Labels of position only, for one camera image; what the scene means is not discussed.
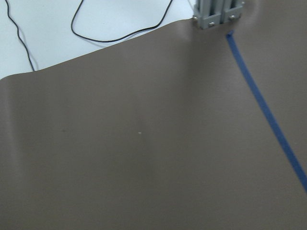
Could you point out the brown table mat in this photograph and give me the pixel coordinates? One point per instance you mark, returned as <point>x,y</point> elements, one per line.
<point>162,132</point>

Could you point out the aluminium frame post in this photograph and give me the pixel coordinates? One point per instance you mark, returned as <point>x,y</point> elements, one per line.
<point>209,13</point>

